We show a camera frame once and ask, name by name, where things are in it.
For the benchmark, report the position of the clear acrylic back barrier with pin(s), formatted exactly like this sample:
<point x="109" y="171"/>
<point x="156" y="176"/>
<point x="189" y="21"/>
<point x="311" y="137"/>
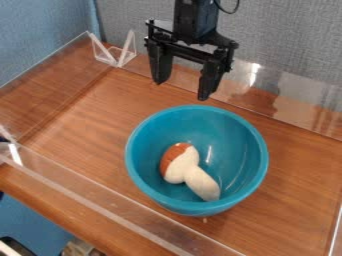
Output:
<point x="280" y="95"/>

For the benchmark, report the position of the clear acrylic left barrier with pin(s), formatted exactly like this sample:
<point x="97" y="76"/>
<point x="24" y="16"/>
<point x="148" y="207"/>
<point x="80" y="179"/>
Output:
<point x="33" y="97"/>

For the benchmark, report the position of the white brown toy mushroom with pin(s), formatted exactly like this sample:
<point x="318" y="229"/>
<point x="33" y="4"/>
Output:
<point x="179" y="168"/>

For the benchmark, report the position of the clear acrylic barrier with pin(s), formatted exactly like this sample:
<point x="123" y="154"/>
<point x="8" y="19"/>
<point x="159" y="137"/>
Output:
<point x="280" y="95"/>
<point x="53" y="188"/>
<point x="33" y="97"/>

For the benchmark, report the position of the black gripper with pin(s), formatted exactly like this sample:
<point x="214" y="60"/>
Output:
<point x="189" y="37"/>

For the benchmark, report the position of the blue bowl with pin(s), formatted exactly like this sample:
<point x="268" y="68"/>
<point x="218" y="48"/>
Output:
<point x="232" y="156"/>

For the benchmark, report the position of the clear acrylic corner bracket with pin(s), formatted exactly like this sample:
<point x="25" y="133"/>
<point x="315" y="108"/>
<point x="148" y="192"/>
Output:
<point x="115" y="56"/>

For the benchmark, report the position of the clear acrylic front barrier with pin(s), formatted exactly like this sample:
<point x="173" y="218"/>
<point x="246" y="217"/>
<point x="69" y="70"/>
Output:
<point x="53" y="188"/>

